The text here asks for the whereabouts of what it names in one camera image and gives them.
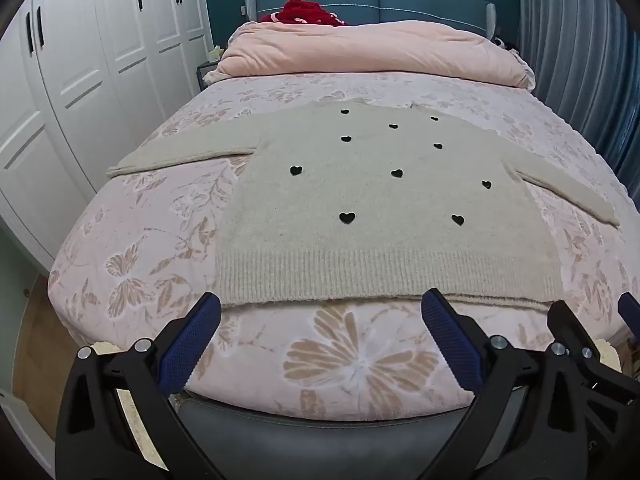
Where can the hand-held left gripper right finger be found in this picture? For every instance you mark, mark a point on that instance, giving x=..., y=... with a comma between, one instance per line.
x=450, y=340

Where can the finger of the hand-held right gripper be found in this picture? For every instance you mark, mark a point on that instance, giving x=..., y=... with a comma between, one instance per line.
x=629, y=307
x=570, y=330

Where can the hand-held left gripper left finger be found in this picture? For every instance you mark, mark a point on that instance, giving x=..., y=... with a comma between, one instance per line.
x=190, y=340

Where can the beige sweater with black hearts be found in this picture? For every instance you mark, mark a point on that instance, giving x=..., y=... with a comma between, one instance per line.
x=350, y=240

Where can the pink butterfly print bed sheet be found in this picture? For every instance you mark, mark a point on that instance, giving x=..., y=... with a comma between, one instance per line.
x=150, y=240

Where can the blue curtain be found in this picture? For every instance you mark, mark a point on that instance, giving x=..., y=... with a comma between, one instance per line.
x=575, y=60

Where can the dark nightstand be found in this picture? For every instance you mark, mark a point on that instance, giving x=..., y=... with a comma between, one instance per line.
x=205, y=74

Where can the tissue box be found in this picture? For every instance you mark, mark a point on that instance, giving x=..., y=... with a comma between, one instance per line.
x=215, y=55

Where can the black white plush toy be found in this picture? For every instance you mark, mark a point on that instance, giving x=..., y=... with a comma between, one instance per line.
x=502, y=43

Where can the pink duvet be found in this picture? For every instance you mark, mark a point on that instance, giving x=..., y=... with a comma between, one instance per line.
x=360, y=55

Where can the white wardrobe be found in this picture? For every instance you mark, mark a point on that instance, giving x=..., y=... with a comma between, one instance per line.
x=75, y=60

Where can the red knitted cloth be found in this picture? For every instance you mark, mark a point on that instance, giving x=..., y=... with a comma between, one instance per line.
x=300, y=12

